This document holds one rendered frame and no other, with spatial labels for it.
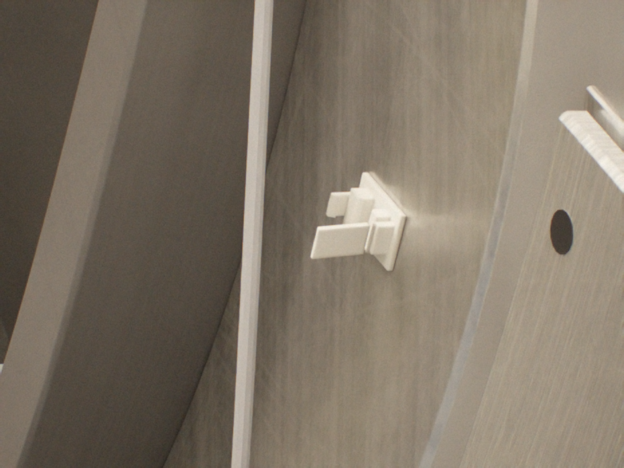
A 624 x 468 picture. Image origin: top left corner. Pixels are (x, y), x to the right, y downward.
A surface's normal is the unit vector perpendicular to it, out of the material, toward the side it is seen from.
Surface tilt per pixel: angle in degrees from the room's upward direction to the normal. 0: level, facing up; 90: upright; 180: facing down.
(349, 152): 90
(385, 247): 115
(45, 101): 64
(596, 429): 90
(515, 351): 90
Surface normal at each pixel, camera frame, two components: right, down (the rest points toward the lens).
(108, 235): 0.40, 0.59
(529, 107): -0.88, 0.04
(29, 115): 0.43, -0.36
